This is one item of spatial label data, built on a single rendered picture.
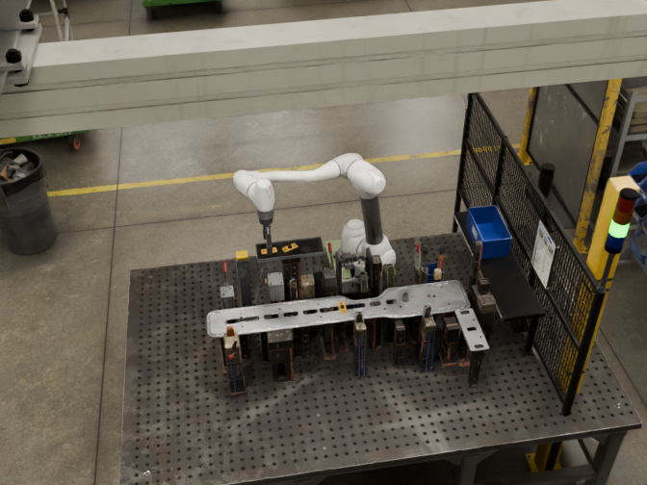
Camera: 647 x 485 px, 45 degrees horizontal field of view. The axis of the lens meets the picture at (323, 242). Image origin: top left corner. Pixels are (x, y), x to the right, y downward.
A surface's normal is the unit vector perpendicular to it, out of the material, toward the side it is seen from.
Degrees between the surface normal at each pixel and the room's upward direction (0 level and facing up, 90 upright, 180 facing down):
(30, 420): 0
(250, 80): 90
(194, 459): 0
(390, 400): 0
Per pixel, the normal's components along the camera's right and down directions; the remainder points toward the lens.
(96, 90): 0.15, 0.63
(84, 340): -0.02, -0.77
